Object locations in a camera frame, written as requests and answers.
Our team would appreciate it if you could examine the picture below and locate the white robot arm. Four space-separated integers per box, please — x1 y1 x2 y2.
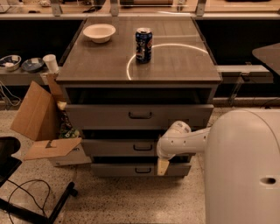
157 108 280 224

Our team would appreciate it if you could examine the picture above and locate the blue patterned bowl left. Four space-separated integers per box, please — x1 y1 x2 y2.
0 55 21 72

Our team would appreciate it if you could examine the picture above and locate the blue soda can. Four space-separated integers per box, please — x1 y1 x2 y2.
136 27 152 64

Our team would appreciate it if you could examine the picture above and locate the open cardboard box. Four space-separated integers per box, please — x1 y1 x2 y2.
10 73 91 166

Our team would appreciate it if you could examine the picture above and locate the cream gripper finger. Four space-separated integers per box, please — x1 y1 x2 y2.
157 158 170 176

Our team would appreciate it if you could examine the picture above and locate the dark round table top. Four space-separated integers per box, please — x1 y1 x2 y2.
252 43 280 76

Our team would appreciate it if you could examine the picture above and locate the white paper bowl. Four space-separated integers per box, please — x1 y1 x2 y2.
83 24 116 44

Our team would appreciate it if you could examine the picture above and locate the grey low shelf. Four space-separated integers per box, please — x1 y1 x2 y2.
0 67 51 86
216 65 271 77

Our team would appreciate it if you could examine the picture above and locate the white paper cup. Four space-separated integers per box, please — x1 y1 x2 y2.
43 54 59 74

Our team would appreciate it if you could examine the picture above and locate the grey drawer cabinet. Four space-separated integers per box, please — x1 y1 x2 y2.
57 17 221 164

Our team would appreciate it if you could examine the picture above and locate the grey drawer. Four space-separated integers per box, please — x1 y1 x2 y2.
91 163 191 177
66 104 214 130
82 139 157 157

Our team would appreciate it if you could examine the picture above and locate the grey top drawer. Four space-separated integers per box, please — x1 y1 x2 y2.
66 104 214 130

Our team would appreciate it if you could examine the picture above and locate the blue patterned bowl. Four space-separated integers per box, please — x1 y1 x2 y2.
0 55 21 72
21 58 45 73

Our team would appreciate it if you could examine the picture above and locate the black floor cable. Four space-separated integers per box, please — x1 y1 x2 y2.
6 178 52 224

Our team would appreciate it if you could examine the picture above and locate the black stand left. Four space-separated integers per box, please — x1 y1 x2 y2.
0 136 78 224

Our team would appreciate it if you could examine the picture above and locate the grey low shelf right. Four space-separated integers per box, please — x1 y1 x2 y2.
216 65 271 77

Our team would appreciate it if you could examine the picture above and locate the grey low shelf left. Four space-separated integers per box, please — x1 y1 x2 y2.
0 67 51 86

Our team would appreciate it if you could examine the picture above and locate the grey bottom drawer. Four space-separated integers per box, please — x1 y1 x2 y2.
91 163 191 177

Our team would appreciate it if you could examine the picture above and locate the blue patterned bowl right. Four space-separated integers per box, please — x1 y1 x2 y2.
21 58 45 73

